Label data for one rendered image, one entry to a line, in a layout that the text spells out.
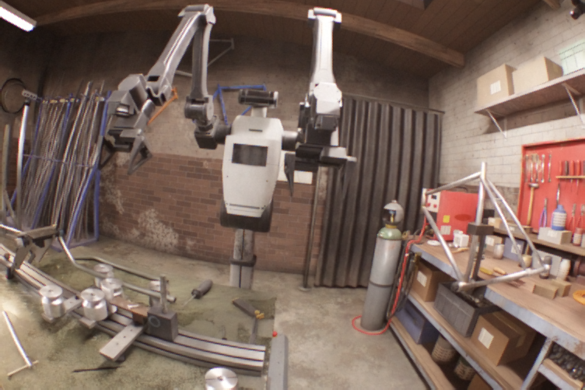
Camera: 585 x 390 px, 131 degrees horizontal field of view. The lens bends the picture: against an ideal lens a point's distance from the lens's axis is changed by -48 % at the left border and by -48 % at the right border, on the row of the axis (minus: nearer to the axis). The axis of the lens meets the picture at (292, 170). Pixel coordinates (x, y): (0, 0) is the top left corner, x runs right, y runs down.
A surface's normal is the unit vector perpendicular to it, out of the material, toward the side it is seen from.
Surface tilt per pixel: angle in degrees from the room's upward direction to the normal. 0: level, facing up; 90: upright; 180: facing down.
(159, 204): 90
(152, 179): 90
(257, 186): 90
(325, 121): 96
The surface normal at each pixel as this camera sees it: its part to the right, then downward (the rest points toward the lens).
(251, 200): 0.00, -0.01
